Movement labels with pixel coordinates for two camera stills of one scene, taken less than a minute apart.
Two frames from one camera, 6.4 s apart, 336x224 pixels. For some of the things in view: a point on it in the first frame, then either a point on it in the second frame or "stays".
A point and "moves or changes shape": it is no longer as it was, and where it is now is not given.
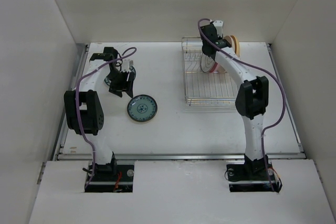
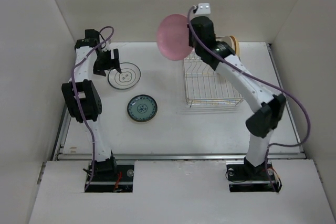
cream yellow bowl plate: x=234 y=43 stays
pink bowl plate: x=217 y=68 moves or changes shape
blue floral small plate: x=142 y=108 stays
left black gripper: x=125 y=86 to x=111 y=63
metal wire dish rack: x=204 y=88 stays
